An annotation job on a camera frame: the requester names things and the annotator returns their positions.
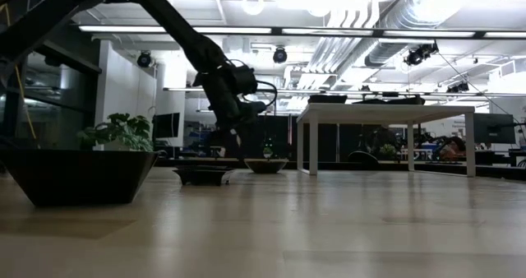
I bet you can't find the black wall monitor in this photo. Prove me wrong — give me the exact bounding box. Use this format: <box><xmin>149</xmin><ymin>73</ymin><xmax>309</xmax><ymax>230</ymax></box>
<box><xmin>152</xmin><ymin>112</ymin><xmax>182</xmax><ymax>141</ymax></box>

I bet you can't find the round ceiling lamp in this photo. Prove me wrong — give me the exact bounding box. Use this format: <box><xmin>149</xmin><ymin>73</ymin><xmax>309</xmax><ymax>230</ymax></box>
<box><xmin>241</xmin><ymin>0</ymin><xmax>266</xmax><ymax>17</ymax></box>

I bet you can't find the green artificial plant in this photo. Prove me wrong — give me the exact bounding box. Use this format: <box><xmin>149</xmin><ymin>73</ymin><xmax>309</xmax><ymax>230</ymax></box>
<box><xmin>76</xmin><ymin>112</ymin><xmax>155</xmax><ymax>153</ymax></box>

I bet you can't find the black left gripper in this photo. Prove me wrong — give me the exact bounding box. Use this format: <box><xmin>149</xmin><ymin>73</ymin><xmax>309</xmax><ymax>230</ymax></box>
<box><xmin>210</xmin><ymin>89</ymin><xmax>269</xmax><ymax>164</ymax></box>

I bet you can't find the long ceiling light bar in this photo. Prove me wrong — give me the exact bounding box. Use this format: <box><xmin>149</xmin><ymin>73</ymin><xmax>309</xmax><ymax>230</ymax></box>
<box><xmin>77</xmin><ymin>24</ymin><xmax>526</xmax><ymax>40</ymax></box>

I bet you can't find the white perforated metal shelf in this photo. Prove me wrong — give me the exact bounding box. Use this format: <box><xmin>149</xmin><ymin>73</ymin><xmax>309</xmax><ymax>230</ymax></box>
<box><xmin>296</xmin><ymin>102</ymin><xmax>477</xmax><ymax>178</ymax></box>

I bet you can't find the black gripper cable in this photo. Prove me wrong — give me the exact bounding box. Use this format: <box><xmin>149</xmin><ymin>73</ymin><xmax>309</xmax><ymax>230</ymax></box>
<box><xmin>242</xmin><ymin>79</ymin><xmax>279</xmax><ymax>109</ymax></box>

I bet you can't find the yellow hanging cable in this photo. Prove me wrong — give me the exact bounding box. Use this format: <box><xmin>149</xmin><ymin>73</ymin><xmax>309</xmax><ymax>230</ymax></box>
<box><xmin>0</xmin><ymin>0</ymin><xmax>40</xmax><ymax>150</ymax></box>

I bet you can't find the black desk monitor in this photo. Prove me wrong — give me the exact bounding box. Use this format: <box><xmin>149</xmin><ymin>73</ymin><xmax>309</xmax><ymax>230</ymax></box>
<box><xmin>473</xmin><ymin>113</ymin><xmax>517</xmax><ymax>145</ymax></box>

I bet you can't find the person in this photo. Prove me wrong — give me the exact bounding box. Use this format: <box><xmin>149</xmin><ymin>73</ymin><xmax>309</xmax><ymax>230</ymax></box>
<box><xmin>439</xmin><ymin>135</ymin><xmax>468</xmax><ymax>161</ymax></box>

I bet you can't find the black chair back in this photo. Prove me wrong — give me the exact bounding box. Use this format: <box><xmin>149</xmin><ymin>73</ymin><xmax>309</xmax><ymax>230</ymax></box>
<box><xmin>347</xmin><ymin>150</ymin><xmax>381</xmax><ymax>166</ymax></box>

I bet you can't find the black leaf-shaped mini plate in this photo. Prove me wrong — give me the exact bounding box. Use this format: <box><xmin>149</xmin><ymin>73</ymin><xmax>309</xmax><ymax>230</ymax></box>
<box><xmin>243</xmin><ymin>158</ymin><xmax>289</xmax><ymax>175</ymax></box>

